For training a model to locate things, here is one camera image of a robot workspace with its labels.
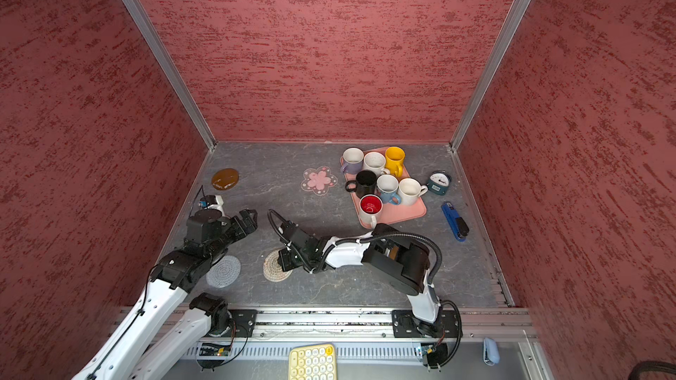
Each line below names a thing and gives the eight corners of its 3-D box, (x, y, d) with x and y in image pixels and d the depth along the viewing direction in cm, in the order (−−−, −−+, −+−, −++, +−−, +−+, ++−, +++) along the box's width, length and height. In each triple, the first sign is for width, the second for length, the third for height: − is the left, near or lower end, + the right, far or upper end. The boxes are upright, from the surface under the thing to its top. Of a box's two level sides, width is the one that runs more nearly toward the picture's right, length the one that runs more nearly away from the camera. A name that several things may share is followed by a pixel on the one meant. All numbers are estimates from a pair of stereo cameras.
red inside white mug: (359, 231, 95) (360, 221, 88) (358, 204, 102) (359, 193, 96) (382, 231, 95) (385, 221, 89) (379, 204, 102) (382, 194, 96)
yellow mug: (385, 178, 109) (387, 166, 102) (382, 158, 116) (385, 146, 110) (404, 178, 109) (407, 166, 102) (400, 158, 116) (403, 146, 110)
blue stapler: (458, 242, 93) (463, 237, 90) (441, 207, 102) (444, 202, 99) (468, 240, 94) (473, 235, 90) (450, 206, 103) (454, 200, 100)
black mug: (345, 197, 104) (345, 183, 97) (345, 184, 108) (345, 170, 101) (375, 197, 104) (377, 184, 97) (373, 184, 108) (376, 170, 101)
